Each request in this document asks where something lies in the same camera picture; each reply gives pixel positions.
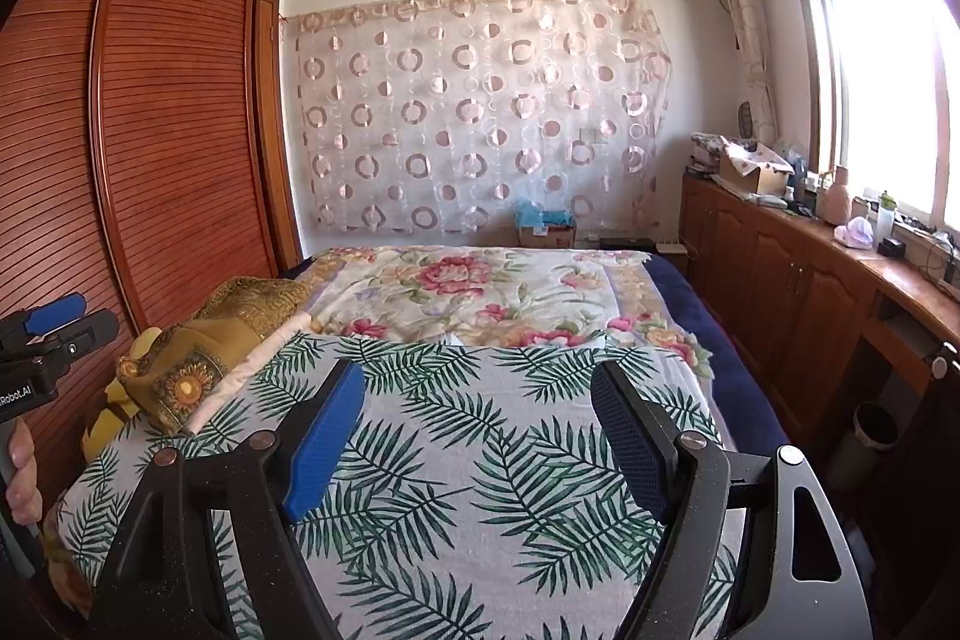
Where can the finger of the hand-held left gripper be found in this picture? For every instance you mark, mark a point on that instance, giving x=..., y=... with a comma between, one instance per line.
x=56, y=312
x=90, y=331

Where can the dark oval ornament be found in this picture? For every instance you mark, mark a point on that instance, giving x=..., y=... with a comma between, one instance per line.
x=747, y=117

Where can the pink vase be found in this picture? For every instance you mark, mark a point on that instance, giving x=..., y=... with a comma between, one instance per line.
x=834, y=197

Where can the navy blue bed sheet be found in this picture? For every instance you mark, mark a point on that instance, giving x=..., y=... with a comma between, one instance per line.
x=720, y=347

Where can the floral blanket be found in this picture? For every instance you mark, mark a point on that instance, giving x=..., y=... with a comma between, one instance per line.
x=450, y=280

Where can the golden patterned garment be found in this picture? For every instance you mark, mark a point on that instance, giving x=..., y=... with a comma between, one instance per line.
x=187, y=385

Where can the wooden-framed window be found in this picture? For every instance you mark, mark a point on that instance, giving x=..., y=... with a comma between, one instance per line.
x=885, y=70

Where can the beige window curtain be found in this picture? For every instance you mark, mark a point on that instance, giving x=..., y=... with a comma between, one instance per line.
x=742, y=10

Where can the cream folded cloth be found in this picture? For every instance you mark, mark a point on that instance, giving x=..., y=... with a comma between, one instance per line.
x=247, y=370

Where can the floral fabric pile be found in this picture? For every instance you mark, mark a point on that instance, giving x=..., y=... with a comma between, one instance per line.
x=705, y=153

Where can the green-capped bottle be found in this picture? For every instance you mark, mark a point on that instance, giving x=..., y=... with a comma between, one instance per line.
x=885, y=216

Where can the palm leaf printed sheet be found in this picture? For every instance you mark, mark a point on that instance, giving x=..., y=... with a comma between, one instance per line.
x=465, y=445

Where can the open cardboard box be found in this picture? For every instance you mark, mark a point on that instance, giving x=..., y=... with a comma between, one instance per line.
x=757, y=171

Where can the long wooden cabinet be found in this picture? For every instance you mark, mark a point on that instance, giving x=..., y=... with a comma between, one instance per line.
x=772, y=280

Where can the small black box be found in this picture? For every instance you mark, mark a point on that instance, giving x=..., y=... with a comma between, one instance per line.
x=892, y=248

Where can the brown wooden wardrobe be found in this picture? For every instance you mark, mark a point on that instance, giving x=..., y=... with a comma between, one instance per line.
x=150, y=160

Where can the sheer circle-patterned curtain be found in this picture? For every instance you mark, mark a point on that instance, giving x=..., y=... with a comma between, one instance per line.
x=480, y=115

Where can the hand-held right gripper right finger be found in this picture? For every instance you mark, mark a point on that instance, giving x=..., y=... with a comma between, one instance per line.
x=637, y=452

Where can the yellow cloth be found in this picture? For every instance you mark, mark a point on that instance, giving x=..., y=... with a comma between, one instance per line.
x=101, y=426

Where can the flat black box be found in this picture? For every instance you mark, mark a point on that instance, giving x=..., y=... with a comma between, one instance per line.
x=626, y=242

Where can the dark bottle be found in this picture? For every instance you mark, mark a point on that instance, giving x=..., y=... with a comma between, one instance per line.
x=797, y=179

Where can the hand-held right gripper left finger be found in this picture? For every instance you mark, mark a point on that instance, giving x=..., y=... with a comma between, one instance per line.
x=322, y=437

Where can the black chair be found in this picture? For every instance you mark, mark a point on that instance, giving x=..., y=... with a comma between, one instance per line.
x=946, y=385

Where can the purple plastic bag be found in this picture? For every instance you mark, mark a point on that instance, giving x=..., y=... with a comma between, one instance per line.
x=856, y=233

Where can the person's left hand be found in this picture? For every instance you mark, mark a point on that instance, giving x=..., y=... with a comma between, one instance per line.
x=22, y=460

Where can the cardboard box by wall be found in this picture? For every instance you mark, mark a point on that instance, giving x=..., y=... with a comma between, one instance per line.
x=547, y=237

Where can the grey trash bin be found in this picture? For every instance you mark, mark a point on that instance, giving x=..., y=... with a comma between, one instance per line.
x=876, y=426

